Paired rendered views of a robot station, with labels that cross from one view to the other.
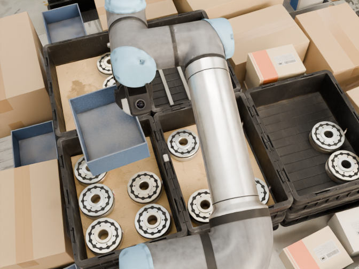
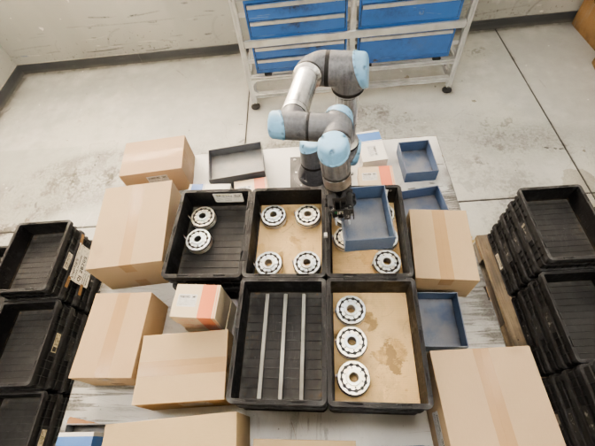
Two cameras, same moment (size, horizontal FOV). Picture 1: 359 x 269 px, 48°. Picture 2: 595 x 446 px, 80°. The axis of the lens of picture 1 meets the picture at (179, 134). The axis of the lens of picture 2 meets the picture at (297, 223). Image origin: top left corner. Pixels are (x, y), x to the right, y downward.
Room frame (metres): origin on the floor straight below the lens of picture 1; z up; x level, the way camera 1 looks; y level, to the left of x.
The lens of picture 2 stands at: (1.21, 0.21, 2.08)
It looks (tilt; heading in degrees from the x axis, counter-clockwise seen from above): 57 degrees down; 203
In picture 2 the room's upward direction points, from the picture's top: 9 degrees counter-clockwise
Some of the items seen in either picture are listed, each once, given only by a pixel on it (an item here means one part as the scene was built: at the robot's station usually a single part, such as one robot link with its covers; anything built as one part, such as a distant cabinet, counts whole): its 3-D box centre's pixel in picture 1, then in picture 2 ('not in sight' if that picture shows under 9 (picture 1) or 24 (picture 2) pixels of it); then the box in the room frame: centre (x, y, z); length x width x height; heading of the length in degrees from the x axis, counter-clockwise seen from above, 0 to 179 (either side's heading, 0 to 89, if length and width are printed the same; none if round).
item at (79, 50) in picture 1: (97, 88); (373, 342); (0.88, 0.27, 0.87); 0.40 x 0.30 x 0.11; 13
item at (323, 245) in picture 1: (314, 259); (252, 193); (0.29, -0.38, 0.74); 0.16 x 0.12 x 0.07; 112
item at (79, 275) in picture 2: not in sight; (83, 265); (0.72, -1.29, 0.41); 0.31 x 0.02 x 0.16; 16
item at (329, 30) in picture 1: (334, 50); (123, 338); (1.06, -0.62, 0.78); 0.30 x 0.22 x 0.16; 14
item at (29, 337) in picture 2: not in sight; (40, 349); (1.16, -1.32, 0.31); 0.40 x 0.30 x 0.34; 16
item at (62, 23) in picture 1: (65, 30); not in sight; (1.24, 0.43, 0.80); 0.20 x 0.15 x 0.07; 16
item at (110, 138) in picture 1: (108, 127); (365, 217); (0.56, 0.18, 1.11); 0.20 x 0.15 x 0.07; 17
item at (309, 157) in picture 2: not in sight; (314, 149); (0.12, -0.10, 0.91); 0.13 x 0.12 x 0.14; 96
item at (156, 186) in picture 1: (144, 186); (346, 237); (0.50, 0.11, 0.86); 0.10 x 0.10 x 0.01
